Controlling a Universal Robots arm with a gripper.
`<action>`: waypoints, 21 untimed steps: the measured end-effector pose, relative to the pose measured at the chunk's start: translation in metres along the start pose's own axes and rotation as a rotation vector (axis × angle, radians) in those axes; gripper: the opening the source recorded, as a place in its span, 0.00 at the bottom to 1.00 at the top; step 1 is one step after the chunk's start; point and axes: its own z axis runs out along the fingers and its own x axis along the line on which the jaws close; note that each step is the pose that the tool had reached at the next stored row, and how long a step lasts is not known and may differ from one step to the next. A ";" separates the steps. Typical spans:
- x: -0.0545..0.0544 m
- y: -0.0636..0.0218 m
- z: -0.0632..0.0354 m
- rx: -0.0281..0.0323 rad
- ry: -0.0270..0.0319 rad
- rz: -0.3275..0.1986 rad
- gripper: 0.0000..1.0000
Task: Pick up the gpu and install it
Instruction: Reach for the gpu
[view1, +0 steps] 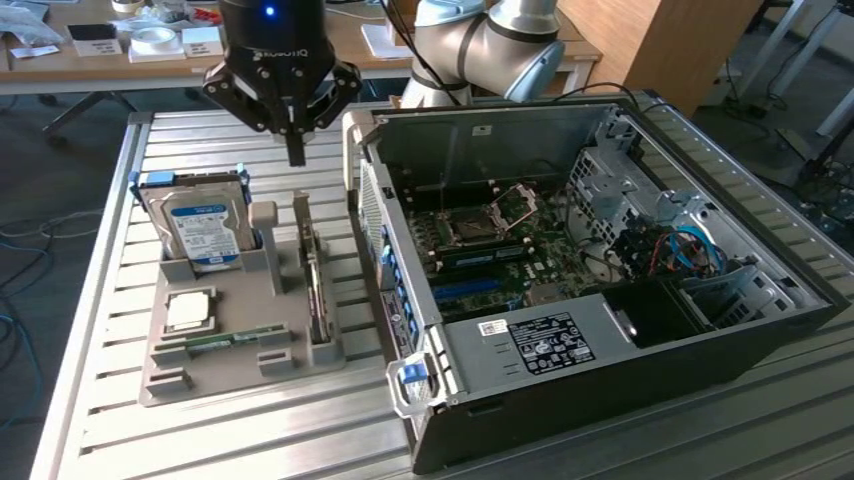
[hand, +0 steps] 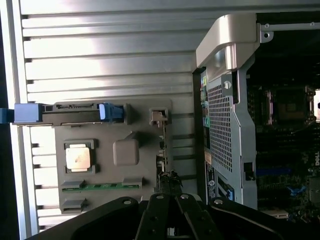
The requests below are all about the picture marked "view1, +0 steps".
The grey power supply unit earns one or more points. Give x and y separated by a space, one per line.
480 360

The black and white box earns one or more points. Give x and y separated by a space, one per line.
93 37

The small white box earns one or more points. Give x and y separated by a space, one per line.
201 42

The graphics card with metal bracket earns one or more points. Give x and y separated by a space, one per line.
313 280

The hard disk with blue caddy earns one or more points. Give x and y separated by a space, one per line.
200 225

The metal disk bay cage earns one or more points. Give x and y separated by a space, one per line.
600 190

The white tape roll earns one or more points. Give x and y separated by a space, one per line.
155 35

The installed RAM stick with label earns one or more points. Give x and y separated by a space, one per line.
480 256

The metal socket cover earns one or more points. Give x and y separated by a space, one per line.
516 205

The silver CPU chip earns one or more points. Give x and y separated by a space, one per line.
187 310

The grey parts rack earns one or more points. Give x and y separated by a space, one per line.
233 300

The flat white box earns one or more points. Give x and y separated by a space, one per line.
156 52

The white paper card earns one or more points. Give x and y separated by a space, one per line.
33 51

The green motherboard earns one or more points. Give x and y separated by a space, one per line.
534 270

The CPU socket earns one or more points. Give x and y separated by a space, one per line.
474 227

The beige tape roll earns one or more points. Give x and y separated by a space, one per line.
127 5

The clear plastic bag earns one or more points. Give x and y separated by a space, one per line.
27 27

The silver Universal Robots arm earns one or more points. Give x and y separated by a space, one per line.
467 42

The wooden desk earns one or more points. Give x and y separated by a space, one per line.
67 72

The white paper stack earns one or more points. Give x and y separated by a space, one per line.
383 42

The green RAM stick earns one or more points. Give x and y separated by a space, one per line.
227 340

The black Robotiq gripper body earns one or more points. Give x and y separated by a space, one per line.
276 35

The blue expansion slot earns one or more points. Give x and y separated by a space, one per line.
467 289

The blue case latch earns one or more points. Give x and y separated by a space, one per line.
409 373

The open black PC case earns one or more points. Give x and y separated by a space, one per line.
600 400

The wooden cabinet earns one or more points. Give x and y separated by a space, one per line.
654 45

